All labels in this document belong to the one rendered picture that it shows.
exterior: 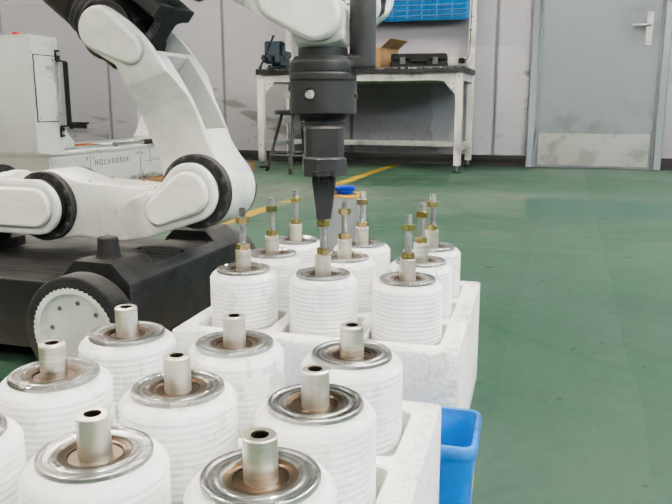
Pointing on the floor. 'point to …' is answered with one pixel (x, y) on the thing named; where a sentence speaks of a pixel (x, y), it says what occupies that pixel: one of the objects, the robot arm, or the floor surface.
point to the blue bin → (458, 454)
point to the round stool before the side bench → (290, 143)
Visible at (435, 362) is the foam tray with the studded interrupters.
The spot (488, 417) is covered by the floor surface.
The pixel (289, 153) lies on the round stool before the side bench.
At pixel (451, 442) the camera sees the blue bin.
